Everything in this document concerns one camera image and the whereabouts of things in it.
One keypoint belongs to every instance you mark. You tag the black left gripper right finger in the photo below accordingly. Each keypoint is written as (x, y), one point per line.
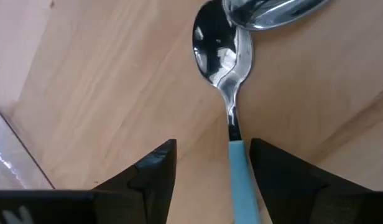
(281, 186)

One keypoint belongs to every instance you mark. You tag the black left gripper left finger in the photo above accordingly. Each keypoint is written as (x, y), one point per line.
(154, 174)

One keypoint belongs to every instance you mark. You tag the clear plastic bin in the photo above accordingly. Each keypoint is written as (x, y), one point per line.
(11, 155)

